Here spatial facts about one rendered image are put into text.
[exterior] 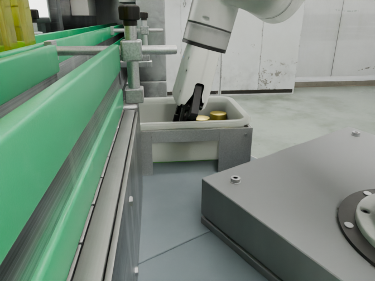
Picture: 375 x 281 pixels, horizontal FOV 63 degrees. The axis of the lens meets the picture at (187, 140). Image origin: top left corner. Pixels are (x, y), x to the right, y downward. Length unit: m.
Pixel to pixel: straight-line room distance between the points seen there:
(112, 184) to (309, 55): 4.88
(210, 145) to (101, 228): 0.34
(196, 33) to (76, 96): 0.35
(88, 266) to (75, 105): 0.08
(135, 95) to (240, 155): 0.21
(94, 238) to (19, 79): 0.17
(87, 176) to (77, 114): 0.04
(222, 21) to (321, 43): 4.63
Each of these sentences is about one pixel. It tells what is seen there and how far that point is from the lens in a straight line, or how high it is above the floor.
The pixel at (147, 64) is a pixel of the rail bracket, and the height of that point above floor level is 0.85.
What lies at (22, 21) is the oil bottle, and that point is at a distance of 0.43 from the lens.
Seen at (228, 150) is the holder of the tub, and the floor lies 0.79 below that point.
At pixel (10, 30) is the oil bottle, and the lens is 0.40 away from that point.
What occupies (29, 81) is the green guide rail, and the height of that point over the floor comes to 0.94.
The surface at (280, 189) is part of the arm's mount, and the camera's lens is 0.37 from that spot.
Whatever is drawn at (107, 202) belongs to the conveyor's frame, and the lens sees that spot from 0.22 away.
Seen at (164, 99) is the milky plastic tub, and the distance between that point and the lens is 0.64.
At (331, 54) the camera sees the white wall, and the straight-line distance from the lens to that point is 5.22.
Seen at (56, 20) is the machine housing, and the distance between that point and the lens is 1.25.
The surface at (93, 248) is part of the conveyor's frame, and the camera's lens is 0.19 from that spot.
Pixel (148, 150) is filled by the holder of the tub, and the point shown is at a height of 0.79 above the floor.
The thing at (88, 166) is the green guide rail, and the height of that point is 0.91.
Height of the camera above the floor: 1.00
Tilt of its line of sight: 22 degrees down
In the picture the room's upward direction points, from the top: straight up
